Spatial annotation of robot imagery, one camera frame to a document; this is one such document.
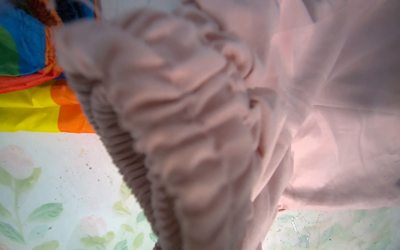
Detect rainbow striped shorts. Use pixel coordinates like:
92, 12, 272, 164
1, 1, 100, 133

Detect pink shorts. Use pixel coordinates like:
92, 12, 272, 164
54, 1, 400, 250

